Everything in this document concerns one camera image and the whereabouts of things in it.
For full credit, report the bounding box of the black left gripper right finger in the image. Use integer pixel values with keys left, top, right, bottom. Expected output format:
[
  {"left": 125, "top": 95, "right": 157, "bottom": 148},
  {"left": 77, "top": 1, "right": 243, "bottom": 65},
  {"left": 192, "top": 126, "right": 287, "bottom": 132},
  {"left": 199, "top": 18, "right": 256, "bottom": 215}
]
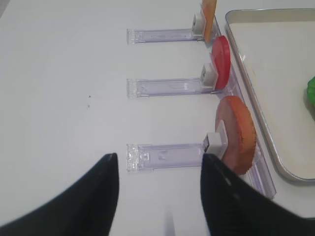
[{"left": 200, "top": 153, "right": 315, "bottom": 236}]

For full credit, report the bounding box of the white rectangular serving tray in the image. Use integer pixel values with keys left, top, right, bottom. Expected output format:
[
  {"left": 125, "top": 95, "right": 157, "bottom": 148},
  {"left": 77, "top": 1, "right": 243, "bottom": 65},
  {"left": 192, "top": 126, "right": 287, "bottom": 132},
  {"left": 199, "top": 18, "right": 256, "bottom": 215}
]
[{"left": 225, "top": 8, "right": 315, "bottom": 182}]

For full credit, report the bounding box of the right orange cheese slice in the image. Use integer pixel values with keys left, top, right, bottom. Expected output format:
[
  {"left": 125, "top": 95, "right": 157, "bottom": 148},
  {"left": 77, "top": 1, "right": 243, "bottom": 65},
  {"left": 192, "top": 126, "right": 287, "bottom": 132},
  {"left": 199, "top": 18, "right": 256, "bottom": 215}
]
[{"left": 201, "top": 0, "right": 217, "bottom": 43}]

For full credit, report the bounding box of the green lettuce leaf on burger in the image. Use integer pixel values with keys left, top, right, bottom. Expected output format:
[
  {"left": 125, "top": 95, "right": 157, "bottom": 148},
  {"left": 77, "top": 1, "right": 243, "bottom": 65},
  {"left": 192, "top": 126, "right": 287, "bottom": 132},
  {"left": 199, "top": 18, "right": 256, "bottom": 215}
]
[{"left": 306, "top": 77, "right": 315, "bottom": 107}]

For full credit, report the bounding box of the clear bottom bun pusher track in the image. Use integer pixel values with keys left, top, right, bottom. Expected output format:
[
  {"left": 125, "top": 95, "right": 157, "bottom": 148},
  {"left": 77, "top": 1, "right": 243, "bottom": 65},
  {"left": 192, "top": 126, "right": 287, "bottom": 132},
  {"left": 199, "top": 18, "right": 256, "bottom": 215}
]
[{"left": 126, "top": 119, "right": 228, "bottom": 172}]

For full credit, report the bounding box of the red tomato slice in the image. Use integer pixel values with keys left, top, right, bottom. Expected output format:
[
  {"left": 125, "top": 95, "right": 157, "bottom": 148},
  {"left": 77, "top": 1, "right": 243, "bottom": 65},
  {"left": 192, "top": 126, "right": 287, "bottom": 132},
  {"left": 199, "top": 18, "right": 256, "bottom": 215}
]
[{"left": 211, "top": 35, "right": 231, "bottom": 90}]

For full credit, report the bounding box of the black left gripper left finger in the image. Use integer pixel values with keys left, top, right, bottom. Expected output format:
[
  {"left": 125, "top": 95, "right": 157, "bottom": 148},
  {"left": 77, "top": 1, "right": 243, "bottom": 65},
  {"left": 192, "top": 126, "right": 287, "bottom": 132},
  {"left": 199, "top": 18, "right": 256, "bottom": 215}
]
[{"left": 0, "top": 153, "right": 119, "bottom": 236}]

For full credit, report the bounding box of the clear tomato pusher track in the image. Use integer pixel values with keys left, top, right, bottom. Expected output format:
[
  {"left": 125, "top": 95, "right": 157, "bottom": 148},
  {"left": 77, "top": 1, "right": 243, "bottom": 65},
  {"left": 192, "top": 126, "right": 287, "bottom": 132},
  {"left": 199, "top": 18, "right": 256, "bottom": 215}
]
[{"left": 126, "top": 63, "right": 219, "bottom": 99}]

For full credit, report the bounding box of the clear left rack front rail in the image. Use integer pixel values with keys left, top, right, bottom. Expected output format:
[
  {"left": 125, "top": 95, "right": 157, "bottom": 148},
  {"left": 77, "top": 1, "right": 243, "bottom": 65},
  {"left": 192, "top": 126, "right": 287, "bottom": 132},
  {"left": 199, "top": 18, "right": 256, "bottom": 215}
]
[{"left": 200, "top": 0, "right": 276, "bottom": 199}]

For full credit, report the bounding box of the clear cheese pusher track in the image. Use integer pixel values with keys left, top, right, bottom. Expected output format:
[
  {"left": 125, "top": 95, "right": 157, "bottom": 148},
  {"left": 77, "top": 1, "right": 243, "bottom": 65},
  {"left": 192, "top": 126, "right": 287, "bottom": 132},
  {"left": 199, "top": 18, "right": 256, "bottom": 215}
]
[{"left": 126, "top": 12, "right": 210, "bottom": 45}]

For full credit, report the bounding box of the orange bun in left rack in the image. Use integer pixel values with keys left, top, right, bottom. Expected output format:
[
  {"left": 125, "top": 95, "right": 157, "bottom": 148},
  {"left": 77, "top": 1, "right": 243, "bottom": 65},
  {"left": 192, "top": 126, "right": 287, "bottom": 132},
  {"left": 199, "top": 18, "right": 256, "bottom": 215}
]
[{"left": 215, "top": 95, "right": 256, "bottom": 175}]

